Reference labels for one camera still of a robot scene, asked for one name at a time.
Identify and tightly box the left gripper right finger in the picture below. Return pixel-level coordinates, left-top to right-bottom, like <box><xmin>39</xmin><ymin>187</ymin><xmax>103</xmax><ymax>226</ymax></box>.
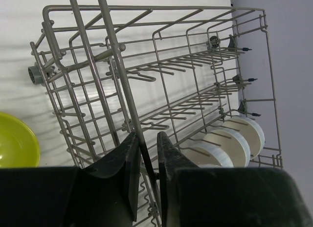
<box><xmin>157</xmin><ymin>132</ymin><xmax>306</xmax><ymax>227</ymax></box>

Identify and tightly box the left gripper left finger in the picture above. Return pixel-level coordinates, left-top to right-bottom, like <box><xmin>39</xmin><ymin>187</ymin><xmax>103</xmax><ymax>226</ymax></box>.
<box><xmin>0</xmin><ymin>132</ymin><xmax>140</xmax><ymax>227</ymax></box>

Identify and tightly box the white bowl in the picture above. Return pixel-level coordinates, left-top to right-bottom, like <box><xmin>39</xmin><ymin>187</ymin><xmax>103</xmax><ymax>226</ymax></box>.
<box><xmin>190</xmin><ymin>142</ymin><xmax>234</xmax><ymax>168</ymax></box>
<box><xmin>203</xmin><ymin>127</ymin><xmax>251</xmax><ymax>167</ymax></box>
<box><xmin>222</xmin><ymin>116</ymin><xmax>265</xmax><ymax>159</ymax></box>

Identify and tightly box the grey wire dish rack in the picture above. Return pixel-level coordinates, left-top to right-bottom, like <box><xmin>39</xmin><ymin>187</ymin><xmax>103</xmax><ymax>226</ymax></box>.
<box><xmin>28</xmin><ymin>0</ymin><xmax>283</xmax><ymax>227</ymax></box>

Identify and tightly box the green bowl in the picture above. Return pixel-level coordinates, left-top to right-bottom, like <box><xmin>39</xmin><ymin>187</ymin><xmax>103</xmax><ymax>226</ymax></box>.
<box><xmin>0</xmin><ymin>112</ymin><xmax>41</xmax><ymax>168</ymax></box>

